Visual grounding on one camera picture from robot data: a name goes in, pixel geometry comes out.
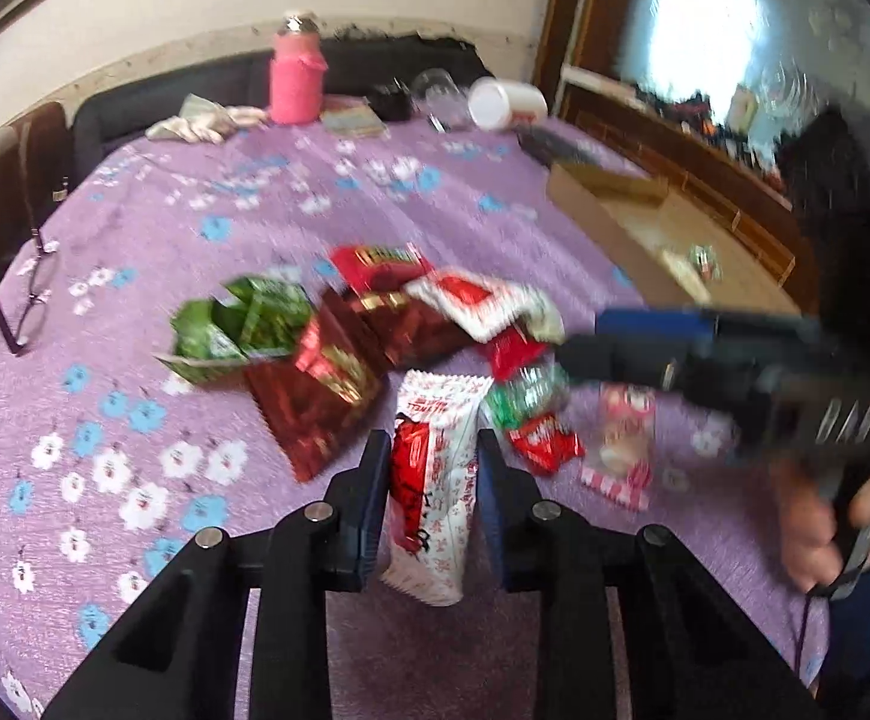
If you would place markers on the pink white snack packet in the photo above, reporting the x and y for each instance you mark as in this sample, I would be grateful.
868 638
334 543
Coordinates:
622 450

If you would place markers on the person's dark clothing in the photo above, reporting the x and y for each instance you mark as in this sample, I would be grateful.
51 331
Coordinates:
840 225

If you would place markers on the small black cup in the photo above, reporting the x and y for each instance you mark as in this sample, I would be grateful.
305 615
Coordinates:
391 101

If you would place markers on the black remote control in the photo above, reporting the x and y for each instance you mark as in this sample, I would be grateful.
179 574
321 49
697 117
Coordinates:
559 144

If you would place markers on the black sofa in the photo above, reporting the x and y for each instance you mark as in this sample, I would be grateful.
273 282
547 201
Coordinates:
180 94

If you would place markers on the cardboard box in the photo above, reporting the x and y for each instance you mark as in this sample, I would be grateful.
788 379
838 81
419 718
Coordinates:
652 232

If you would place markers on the brown chair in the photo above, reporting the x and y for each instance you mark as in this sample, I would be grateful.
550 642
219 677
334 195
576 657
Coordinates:
7 187

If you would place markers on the person's right hand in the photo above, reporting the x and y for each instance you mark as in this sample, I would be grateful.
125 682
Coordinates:
802 532

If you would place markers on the small red snack packet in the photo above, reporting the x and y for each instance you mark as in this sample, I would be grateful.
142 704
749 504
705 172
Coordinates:
514 356
544 446

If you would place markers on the green clear candy wrapper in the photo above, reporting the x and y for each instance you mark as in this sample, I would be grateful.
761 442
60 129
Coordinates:
532 397

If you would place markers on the pink knit-sleeved bottle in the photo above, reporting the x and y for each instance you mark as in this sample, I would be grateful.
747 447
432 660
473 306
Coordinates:
296 82

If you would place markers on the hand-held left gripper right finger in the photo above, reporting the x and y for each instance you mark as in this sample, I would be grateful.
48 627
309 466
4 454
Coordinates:
489 514

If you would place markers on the eyeglasses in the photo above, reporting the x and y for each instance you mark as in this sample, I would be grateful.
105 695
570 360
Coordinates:
34 300

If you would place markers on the large white red snack packet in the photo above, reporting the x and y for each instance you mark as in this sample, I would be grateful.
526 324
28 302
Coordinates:
435 450

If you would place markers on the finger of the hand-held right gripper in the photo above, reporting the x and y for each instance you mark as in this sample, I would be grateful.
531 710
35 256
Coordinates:
652 322
615 361

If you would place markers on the bright red snack packet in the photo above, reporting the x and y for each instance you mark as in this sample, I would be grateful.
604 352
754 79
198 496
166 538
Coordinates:
375 266

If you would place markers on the white cloth gloves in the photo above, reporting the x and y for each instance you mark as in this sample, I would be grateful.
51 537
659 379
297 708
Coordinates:
202 121

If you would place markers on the white plastic jar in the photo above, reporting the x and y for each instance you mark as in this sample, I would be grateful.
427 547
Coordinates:
506 103

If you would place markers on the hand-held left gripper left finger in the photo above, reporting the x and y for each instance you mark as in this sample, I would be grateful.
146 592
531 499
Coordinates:
375 514

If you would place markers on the clear plastic bag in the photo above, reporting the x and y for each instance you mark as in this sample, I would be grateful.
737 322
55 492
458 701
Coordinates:
442 94

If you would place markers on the paper booklet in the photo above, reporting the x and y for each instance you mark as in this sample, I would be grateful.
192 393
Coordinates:
352 120

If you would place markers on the wooden cabinet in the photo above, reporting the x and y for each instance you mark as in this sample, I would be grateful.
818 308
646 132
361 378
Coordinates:
712 157

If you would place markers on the dark red snack packet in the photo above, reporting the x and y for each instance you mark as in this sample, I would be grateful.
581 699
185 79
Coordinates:
307 412
412 326

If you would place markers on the green snack packet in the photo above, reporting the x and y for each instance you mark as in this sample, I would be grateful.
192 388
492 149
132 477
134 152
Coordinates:
270 311
199 349

